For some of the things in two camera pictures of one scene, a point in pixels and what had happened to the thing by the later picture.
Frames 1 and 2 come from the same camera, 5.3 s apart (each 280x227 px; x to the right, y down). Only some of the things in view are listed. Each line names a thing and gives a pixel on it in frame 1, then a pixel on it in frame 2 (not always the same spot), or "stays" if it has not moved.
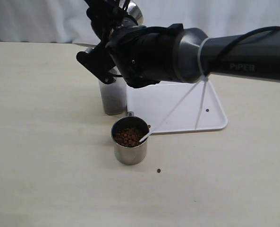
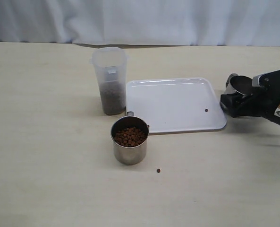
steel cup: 133,10 → 236,83
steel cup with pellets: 130,134 stays
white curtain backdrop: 66,21 stays
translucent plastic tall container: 114,94 stays
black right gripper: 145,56 → 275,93
